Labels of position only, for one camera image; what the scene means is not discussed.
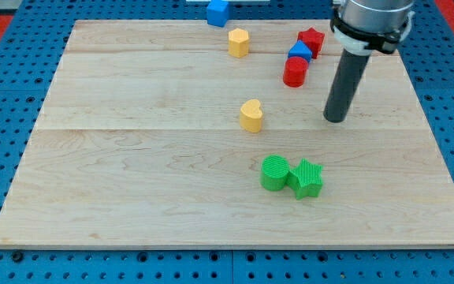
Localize green star block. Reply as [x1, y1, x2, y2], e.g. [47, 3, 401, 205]
[286, 159, 323, 200]

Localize yellow hexagon block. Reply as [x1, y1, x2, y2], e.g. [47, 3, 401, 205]
[228, 28, 250, 58]

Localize blue triangle block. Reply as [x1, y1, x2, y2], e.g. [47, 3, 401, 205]
[288, 40, 313, 63]

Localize green cylinder block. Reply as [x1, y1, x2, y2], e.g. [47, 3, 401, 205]
[259, 155, 289, 191]

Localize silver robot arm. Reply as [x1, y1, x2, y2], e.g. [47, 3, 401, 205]
[330, 0, 414, 56]

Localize red cylinder block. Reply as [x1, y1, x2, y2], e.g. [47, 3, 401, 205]
[283, 56, 309, 88]

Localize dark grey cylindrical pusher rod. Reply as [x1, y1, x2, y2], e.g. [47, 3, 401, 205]
[323, 50, 370, 123]

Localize blue cube block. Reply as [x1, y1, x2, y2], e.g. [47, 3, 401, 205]
[207, 0, 229, 28]

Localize light wooden board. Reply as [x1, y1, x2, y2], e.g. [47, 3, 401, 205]
[0, 21, 454, 250]

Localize red star block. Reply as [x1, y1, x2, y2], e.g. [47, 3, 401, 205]
[297, 28, 326, 59]

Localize yellow heart block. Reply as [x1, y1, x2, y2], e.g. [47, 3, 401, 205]
[239, 99, 263, 133]

